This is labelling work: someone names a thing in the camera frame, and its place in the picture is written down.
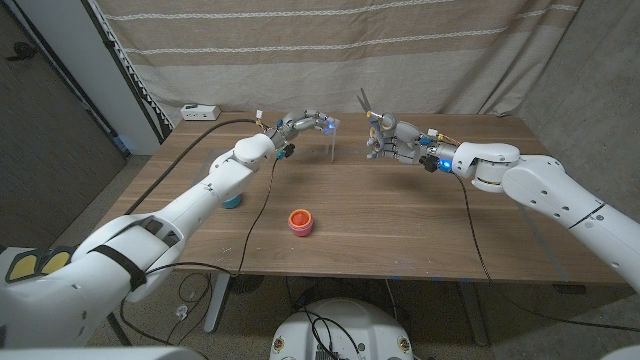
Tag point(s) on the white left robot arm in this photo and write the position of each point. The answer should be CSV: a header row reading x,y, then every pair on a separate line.
x,y
175,210

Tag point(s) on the grey table leg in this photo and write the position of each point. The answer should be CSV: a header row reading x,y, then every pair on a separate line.
x,y
472,315

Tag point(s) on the white floor plug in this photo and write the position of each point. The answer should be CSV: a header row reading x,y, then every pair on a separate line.
x,y
182,312

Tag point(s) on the white table leg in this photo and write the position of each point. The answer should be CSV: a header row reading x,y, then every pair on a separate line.
x,y
217,305

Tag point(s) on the clear tape strip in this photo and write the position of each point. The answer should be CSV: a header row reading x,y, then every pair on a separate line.
x,y
333,147

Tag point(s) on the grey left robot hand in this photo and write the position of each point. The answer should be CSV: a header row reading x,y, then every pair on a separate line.
x,y
295,122

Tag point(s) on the black curtain stand pole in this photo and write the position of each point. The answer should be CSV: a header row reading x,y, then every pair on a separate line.
x,y
109,44

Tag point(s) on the beige striped curtain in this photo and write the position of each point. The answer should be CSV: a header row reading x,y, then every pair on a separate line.
x,y
325,50

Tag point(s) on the pink plastic cup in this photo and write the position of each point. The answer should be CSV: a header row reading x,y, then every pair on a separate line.
x,y
301,232

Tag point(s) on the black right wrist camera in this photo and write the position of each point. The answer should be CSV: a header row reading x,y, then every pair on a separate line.
x,y
430,163

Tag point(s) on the orange plastic cup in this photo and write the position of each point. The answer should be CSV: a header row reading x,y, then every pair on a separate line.
x,y
300,218

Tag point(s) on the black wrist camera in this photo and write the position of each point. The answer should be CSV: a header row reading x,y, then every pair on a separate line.
x,y
430,163
287,150

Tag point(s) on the white power strip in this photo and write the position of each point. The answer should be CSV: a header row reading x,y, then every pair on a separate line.
x,y
200,112

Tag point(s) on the teal plastic cup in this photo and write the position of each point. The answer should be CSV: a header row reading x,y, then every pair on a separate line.
x,y
231,202

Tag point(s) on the dark textured door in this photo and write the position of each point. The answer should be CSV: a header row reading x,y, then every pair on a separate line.
x,y
45,150

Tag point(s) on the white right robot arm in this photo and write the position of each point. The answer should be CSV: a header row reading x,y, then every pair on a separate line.
x,y
550,192

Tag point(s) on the black round floor object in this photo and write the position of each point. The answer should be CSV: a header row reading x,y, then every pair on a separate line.
x,y
245,283

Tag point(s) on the white robot torso edge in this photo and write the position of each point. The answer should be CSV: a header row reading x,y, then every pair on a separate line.
x,y
100,353

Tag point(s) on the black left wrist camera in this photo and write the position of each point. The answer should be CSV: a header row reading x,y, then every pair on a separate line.
x,y
287,150

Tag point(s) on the white domed robot base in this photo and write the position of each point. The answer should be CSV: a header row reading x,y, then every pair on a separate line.
x,y
360,325

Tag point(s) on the yellow black padded object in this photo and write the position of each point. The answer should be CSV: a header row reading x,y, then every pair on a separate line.
x,y
57,261
22,267

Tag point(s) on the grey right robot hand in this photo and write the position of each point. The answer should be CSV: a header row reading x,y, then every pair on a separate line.
x,y
407,145

